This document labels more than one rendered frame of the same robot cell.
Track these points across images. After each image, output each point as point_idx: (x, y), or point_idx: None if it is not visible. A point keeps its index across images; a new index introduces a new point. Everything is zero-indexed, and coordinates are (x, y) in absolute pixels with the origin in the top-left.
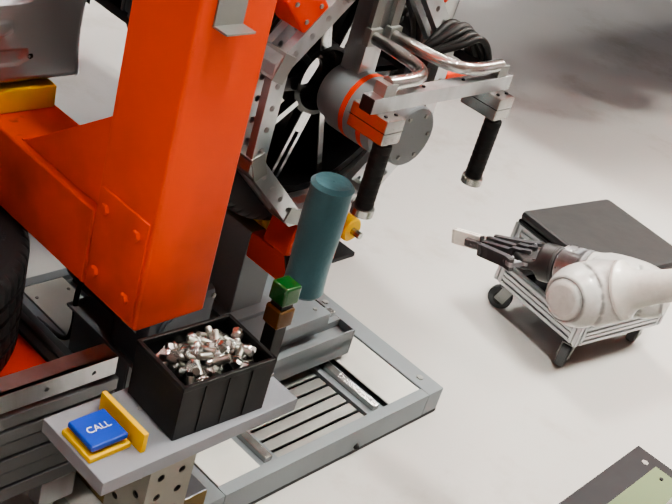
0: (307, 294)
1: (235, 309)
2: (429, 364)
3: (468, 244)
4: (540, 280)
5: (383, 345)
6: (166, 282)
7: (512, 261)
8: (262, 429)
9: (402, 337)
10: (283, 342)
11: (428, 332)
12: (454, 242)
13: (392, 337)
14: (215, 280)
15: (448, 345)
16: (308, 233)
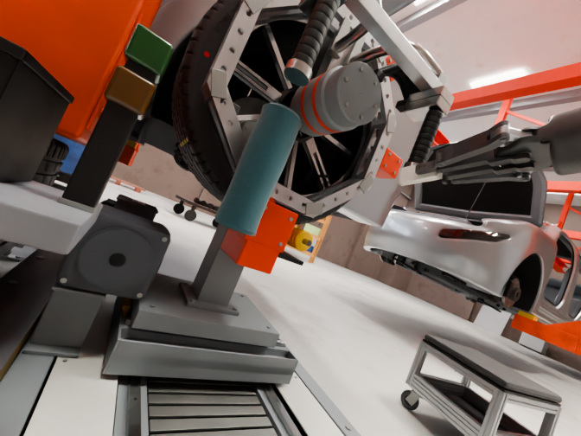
0: (232, 218)
1: (201, 299)
2: (357, 429)
3: (421, 168)
4: (565, 154)
5: (321, 392)
6: (9, 29)
7: (507, 123)
8: (165, 419)
9: (338, 401)
10: (230, 340)
11: (358, 406)
12: (401, 180)
13: (330, 399)
14: (198, 276)
15: (373, 420)
16: (247, 148)
